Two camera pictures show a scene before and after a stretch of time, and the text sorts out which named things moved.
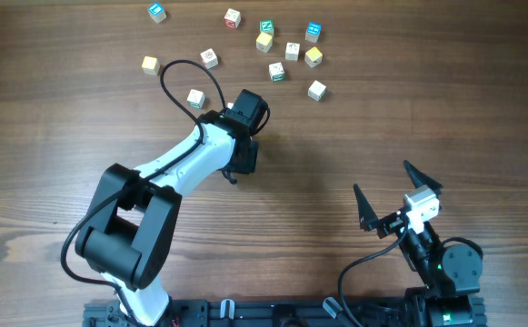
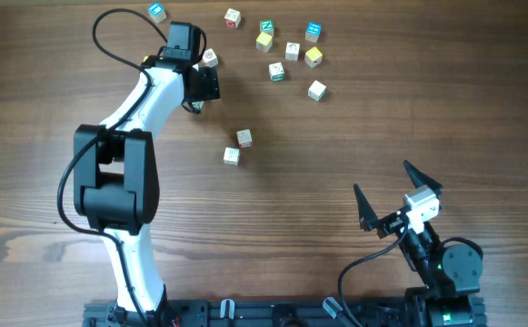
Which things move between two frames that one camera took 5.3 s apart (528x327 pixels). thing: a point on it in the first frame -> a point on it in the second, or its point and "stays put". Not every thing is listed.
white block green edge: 276,72 stays put
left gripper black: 249,164 -> 210,89
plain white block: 317,91 stays put
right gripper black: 370,220 stays put
